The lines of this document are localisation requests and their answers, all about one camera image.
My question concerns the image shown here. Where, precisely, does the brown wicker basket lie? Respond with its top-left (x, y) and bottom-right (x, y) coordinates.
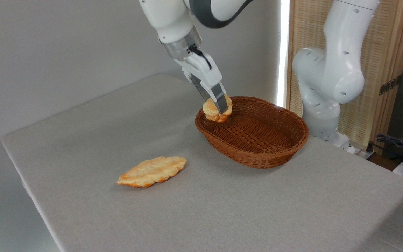
top-left (195, 96), bottom-right (310, 169)

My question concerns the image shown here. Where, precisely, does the wooden slatted folding screen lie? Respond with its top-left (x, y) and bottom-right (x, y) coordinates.
top-left (287, 0), bottom-right (403, 155)

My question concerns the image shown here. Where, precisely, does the black cable bundle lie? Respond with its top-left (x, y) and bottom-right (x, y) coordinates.
top-left (368, 134), bottom-right (403, 160)

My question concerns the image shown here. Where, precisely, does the long leaf-shaped bread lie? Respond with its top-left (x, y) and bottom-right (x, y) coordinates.
top-left (117, 156), bottom-right (188, 188)

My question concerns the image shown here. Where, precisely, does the dark metal screen hinge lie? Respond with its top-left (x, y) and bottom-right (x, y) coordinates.
top-left (379, 75), bottom-right (402, 96)

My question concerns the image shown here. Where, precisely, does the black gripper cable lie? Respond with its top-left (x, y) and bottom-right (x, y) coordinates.
top-left (188, 45), bottom-right (213, 70)

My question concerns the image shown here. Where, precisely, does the round bread roll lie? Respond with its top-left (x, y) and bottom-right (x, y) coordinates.
top-left (202, 94), bottom-right (233, 123)

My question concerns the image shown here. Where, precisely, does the grey tablecloth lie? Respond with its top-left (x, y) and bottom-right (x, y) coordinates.
top-left (1, 73), bottom-right (403, 252)

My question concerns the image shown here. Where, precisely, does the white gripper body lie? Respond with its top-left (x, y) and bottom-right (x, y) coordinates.
top-left (173, 51), bottom-right (223, 90)

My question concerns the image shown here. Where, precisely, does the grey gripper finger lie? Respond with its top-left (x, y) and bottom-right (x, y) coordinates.
top-left (210, 82), bottom-right (231, 116)
top-left (189, 76), bottom-right (215, 102)

